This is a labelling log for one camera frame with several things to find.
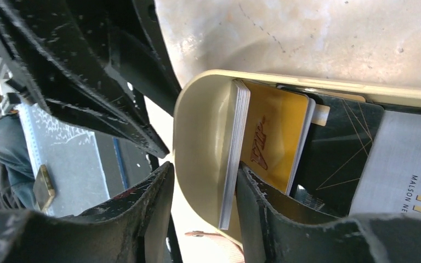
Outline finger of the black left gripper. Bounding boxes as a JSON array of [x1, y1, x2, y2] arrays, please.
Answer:
[[67, 1, 181, 115], [0, 1, 169, 158]]

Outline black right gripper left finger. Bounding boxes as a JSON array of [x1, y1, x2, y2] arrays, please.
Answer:
[[0, 162, 174, 262]]

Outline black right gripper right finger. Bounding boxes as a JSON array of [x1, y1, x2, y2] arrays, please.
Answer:
[[236, 163, 421, 262]]

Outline black VIP credit card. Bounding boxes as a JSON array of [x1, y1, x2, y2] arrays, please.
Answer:
[[282, 91, 385, 216]]

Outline gold VIP credit card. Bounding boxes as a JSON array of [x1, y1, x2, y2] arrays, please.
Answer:
[[240, 81, 316, 194]]

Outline stack of cards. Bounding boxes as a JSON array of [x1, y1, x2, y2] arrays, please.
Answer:
[[218, 79, 251, 230]]

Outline silver VIP credit card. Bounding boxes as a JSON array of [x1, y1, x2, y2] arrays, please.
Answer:
[[349, 111, 421, 214]]

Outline brass rectangular block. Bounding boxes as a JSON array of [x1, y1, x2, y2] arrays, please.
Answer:
[[33, 164, 56, 213]]

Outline person in grey clothes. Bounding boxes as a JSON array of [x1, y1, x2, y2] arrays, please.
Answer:
[[0, 113, 37, 210]]

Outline beige oval tray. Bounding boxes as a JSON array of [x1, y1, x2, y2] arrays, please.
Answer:
[[173, 70, 421, 244]]

